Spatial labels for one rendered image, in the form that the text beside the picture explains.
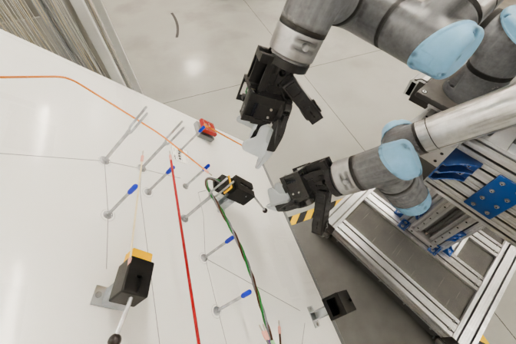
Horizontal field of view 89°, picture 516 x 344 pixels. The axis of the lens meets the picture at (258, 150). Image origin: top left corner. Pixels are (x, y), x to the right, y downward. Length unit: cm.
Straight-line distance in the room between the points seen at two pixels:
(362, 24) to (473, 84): 55
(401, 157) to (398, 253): 124
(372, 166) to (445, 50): 22
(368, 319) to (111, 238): 153
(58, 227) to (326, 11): 46
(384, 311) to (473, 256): 56
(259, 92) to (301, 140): 180
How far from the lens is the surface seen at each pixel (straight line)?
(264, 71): 43
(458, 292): 181
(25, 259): 44
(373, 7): 46
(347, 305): 72
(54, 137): 55
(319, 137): 227
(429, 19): 43
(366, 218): 173
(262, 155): 49
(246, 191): 61
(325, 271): 178
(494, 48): 92
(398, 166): 52
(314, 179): 60
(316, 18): 40
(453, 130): 65
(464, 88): 96
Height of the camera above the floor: 169
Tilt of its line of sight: 53 degrees down
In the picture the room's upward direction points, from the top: straight up
